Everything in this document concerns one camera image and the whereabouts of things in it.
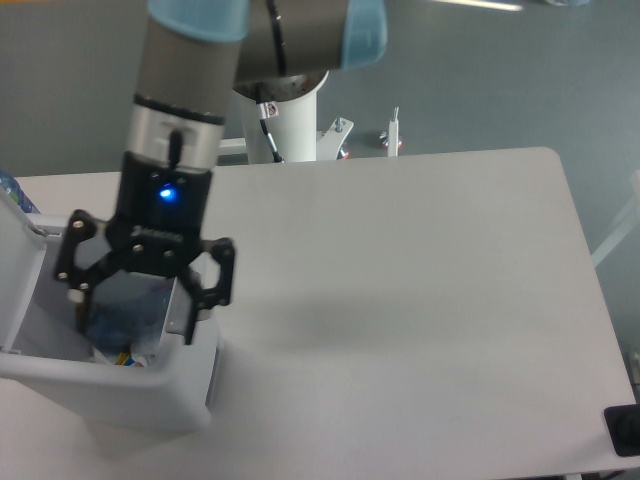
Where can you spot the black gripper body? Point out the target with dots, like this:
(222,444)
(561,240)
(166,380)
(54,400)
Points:
(158,216)

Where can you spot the clear plastic water bottle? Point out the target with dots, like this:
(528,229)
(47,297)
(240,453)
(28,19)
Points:
(135,323)

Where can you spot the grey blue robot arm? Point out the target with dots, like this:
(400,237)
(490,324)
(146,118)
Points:
(195,53)

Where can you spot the white trash can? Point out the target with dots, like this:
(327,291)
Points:
(41,349)

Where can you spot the colourful trash in can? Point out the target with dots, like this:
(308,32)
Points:
(123,358)

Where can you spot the blue bottle at left edge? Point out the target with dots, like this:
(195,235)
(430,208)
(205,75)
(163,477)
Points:
(13,189)

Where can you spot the black device at table edge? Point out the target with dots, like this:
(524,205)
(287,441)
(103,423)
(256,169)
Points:
(623,426)

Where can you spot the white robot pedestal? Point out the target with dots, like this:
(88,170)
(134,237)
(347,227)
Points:
(279,119)

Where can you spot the white frame at right edge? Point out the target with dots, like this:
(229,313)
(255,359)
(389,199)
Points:
(621,226)

